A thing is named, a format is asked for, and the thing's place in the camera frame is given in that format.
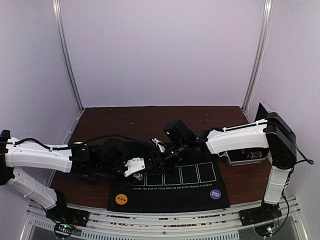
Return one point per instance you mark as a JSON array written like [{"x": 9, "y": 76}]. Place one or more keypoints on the aluminium poker chip case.
[{"x": 235, "y": 157}]

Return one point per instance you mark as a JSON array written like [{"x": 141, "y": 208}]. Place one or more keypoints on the poker chip row lower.
[{"x": 250, "y": 154}]

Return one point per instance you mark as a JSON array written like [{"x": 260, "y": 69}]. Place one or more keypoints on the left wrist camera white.
[{"x": 133, "y": 166}]

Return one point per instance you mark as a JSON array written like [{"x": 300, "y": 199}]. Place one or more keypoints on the aluminium frame post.
[
  {"x": 66, "y": 57},
  {"x": 257, "y": 64}
]

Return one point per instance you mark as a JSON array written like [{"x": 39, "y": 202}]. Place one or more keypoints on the right aluminium frame post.
[{"x": 257, "y": 64}]

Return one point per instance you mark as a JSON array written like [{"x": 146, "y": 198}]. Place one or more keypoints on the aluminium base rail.
[{"x": 221, "y": 224}]

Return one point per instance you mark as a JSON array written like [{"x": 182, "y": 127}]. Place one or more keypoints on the blue white chip stack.
[{"x": 138, "y": 176}]

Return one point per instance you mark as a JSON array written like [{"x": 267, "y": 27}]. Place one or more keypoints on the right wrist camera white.
[{"x": 159, "y": 145}]

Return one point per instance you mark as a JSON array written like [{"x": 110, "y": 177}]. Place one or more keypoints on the left aluminium frame post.
[{"x": 66, "y": 57}]

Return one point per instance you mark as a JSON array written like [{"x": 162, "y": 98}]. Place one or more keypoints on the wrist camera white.
[
  {"x": 159, "y": 145},
  {"x": 133, "y": 166}
]

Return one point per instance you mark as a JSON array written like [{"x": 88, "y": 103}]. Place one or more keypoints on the black poker cloth mat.
[{"x": 185, "y": 189}]

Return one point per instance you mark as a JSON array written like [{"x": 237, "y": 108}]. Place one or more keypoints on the blue small blind button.
[{"x": 215, "y": 194}]

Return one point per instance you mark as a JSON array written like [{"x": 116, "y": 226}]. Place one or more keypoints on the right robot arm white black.
[{"x": 266, "y": 137}]

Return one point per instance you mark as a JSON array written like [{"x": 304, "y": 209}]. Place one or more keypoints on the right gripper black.
[{"x": 166, "y": 155}]

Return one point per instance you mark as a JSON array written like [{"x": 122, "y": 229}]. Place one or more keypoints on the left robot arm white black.
[{"x": 113, "y": 156}]

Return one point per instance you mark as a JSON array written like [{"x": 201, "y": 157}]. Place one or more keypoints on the orange big blind button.
[{"x": 121, "y": 199}]

